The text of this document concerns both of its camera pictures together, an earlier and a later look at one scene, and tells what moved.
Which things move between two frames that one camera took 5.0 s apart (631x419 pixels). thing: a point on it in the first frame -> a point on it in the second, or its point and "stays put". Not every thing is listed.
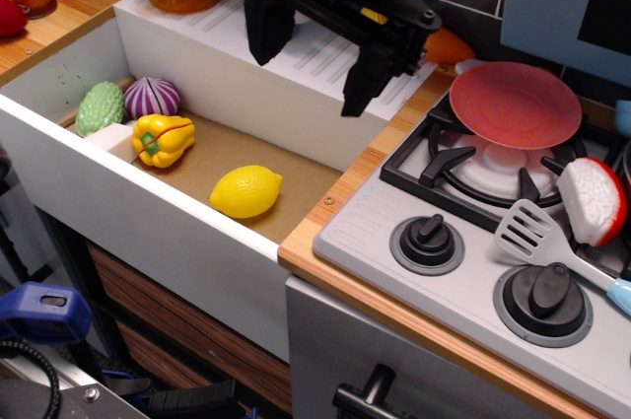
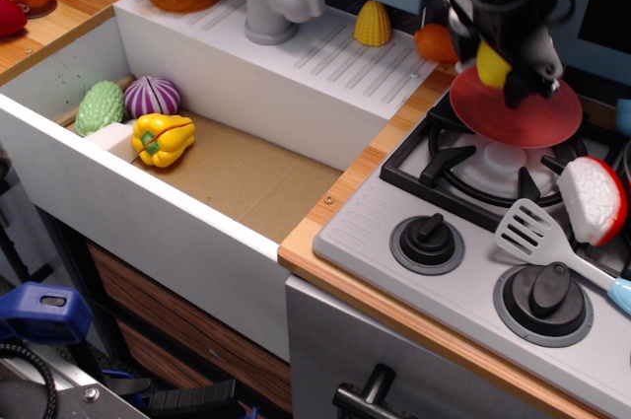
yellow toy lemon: x=246 y=191 -> x=491 y=68
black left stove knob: x=427 y=245 stays put
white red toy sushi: x=595 y=198 stays put
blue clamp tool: x=43 y=313 stays put
